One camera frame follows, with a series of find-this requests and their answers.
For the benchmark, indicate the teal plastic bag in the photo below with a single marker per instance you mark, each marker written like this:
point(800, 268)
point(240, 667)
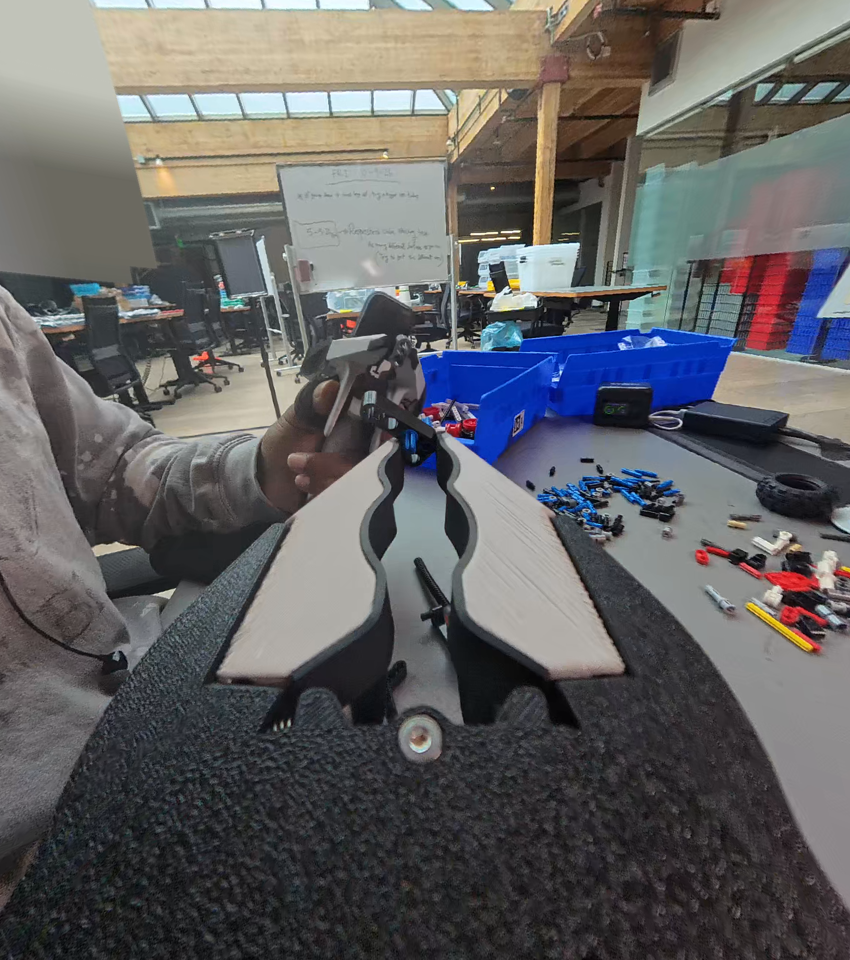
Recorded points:
point(501, 336)

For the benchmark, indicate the dark monitor screen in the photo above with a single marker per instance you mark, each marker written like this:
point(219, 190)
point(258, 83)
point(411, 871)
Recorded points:
point(240, 264)

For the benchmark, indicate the wooden post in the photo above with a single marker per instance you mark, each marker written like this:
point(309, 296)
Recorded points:
point(546, 165)

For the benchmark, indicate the black power brick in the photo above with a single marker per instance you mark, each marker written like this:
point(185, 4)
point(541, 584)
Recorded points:
point(736, 421)

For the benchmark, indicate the whiteboard on stand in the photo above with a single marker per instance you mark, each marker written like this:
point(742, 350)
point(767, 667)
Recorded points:
point(365, 225)

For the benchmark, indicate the black chair armrest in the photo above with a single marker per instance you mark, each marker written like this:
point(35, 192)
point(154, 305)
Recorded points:
point(200, 555)

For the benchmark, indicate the pile of blue black pins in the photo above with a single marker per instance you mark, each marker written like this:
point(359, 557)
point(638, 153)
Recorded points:
point(604, 499)

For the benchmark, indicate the small grey toy beam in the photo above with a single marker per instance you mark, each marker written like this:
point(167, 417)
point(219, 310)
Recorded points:
point(370, 399)

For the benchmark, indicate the stack of red blue bins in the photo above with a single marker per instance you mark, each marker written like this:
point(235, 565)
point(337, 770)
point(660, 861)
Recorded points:
point(799, 300)

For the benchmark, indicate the yellow toy axle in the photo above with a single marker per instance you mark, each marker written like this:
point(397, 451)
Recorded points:
point(781, 628)

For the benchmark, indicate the person's left forearm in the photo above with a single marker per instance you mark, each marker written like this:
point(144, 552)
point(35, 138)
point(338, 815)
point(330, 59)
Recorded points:
point(170, 472)

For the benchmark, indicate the large blue plastic bin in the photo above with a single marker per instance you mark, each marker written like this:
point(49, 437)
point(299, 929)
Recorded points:
point(642, 375)

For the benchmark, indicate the black toy tire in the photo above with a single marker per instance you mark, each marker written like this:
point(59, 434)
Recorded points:
point(796, 495)

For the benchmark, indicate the glass partition wall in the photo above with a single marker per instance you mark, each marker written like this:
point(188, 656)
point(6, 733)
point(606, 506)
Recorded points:
point(769, 225)

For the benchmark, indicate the red black toy parts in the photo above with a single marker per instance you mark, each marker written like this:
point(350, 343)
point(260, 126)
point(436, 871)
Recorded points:
point(455, 424)

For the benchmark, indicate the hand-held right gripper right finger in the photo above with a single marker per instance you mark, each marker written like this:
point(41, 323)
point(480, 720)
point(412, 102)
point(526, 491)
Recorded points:
point(530, 592)

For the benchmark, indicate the wooden table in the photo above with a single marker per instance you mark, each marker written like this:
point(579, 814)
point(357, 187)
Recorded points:
point(597, 292)

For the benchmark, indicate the clear plastic bag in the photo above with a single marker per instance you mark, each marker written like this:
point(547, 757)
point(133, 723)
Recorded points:
point(642, 343)

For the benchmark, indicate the black office chair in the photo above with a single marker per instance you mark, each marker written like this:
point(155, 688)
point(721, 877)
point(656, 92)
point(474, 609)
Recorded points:
point(200, 337)
point(110, 352)

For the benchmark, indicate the black desk mat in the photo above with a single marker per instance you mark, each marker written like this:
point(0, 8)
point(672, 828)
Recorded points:
point(829, 457)

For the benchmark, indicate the person's left hand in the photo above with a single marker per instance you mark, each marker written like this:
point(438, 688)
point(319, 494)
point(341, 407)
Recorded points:
point(297, 457)

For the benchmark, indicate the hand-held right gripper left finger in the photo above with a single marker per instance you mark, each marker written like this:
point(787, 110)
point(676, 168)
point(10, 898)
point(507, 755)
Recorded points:
point(305, 585)

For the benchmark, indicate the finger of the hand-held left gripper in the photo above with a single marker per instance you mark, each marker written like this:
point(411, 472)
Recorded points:
point(402, 382)
point(357, 349)

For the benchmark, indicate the small black charger box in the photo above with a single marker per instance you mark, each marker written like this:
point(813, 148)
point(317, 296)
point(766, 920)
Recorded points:
point(623, 405)

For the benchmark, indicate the grey toy brick assembly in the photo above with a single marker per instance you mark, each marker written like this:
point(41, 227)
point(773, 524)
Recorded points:
point(432, 592)

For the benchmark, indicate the white storage boxes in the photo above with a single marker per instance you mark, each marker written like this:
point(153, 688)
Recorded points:
point(548, 266)

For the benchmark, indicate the pile of red white pieces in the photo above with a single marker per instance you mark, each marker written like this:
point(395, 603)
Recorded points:
point(822, 592)

